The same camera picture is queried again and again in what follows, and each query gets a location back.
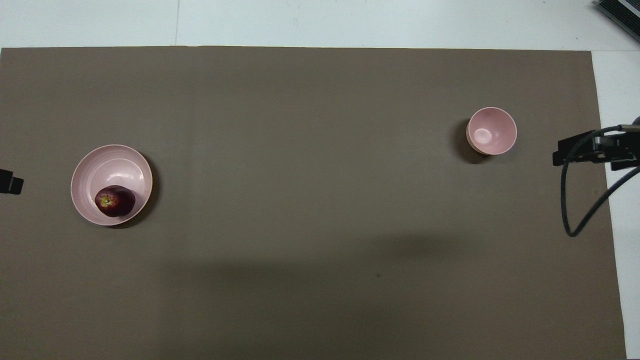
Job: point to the brown table mat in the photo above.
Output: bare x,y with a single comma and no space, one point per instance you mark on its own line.
310,200

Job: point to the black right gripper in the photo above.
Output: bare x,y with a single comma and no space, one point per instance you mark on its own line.
622,150

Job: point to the small pink bowl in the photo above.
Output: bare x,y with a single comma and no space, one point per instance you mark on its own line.
492,131

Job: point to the dark red apple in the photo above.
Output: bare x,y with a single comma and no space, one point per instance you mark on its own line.
116,201

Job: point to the large pink bowl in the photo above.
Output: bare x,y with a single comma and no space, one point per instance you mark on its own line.
112,170

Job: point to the black ribbed metal device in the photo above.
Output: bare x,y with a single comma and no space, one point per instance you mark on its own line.
622,10

